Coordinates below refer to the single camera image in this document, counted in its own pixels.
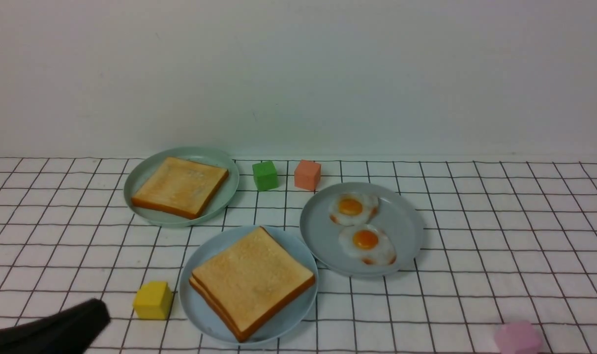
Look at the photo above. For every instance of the front fried egg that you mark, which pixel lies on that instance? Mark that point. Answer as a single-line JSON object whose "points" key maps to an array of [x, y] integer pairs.
{"points": [[368, 244]]}

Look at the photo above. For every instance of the green bread plate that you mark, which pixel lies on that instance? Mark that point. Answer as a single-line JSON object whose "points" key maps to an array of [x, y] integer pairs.
{"points": [[211, 156]]}

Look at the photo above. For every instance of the back fried egg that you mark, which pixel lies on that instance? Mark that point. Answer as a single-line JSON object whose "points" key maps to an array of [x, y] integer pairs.
{"points": [[354, 208]]}

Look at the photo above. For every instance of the light blue plate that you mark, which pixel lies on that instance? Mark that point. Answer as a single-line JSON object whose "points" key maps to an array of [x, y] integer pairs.
{"points": [[205, 314]]}

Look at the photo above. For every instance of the fried egg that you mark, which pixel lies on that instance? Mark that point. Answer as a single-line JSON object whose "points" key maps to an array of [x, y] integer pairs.
{"points": [[354, 208], [368, 244]]}

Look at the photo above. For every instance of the yellow cube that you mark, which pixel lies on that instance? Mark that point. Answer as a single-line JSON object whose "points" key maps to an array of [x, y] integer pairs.
{"points": [[153, 301]]}

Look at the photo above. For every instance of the toast slice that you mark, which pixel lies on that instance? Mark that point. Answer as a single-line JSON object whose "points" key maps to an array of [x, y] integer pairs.
{"points": [[180, 187], [252, 280], [217, 309]]}

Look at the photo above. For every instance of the pink cube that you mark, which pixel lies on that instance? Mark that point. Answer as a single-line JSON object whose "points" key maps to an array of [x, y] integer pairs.
{"points": [[518, 337]]}

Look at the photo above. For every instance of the grey egg plate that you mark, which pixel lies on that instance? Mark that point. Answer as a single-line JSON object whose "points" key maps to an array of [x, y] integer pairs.
{"points": [[396, 217]]}

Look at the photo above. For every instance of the green cube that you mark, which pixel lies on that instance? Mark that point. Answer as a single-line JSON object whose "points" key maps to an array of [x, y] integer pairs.
{"points": [[265, 176]]}

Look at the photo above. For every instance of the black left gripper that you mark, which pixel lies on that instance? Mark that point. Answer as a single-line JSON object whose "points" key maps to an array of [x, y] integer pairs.
{"points": [[71, 331]]}

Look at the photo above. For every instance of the orange cube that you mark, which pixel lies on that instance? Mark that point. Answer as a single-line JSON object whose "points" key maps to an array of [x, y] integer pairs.
{"points": [[307, 175]]}

